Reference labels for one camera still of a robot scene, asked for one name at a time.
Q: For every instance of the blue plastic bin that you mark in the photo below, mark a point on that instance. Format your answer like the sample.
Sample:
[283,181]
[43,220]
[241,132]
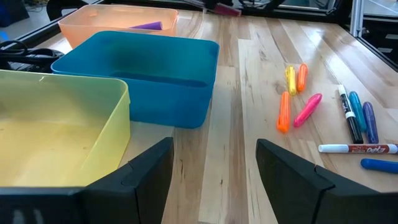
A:
[155,102]

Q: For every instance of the purple thick highlighter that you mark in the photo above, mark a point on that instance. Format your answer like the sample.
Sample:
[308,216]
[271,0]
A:
[149,25]

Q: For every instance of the yellow gel highlighter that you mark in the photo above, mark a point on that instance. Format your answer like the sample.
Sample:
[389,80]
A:
[291,81]

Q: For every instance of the indigo gel highlighter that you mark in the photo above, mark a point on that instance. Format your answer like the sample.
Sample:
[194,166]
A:
[370,124]

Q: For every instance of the yellow plastic bin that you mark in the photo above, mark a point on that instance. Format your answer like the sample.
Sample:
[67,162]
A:
[62,124]

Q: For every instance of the short orange highlighter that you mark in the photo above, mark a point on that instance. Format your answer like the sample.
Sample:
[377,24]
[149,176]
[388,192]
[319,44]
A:
[302,77]

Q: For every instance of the black Expo marker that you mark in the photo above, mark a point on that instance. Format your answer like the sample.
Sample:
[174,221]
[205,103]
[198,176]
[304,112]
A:
[353,124]

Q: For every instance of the pink gel highlighter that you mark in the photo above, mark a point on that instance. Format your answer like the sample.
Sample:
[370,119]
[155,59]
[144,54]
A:
[308,110]

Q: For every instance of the orange plastic bin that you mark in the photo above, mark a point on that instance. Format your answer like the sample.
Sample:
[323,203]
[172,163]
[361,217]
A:
[93,21]

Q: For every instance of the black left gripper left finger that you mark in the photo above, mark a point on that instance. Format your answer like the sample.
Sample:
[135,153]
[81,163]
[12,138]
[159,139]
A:
[140,193]

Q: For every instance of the blue Expo marker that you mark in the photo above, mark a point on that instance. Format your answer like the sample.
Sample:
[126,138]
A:
[382,165]

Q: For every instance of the teal gel highlighter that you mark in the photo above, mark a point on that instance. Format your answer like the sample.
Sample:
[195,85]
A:
[357,109]

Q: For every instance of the long orange highlighter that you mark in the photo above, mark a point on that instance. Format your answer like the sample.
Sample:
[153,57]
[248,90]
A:
[283,115]

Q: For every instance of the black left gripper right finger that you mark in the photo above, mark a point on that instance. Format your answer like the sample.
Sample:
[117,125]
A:
[295,193]

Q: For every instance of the black table clamp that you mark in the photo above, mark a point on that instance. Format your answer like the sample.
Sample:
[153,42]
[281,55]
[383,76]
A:
[56,7]

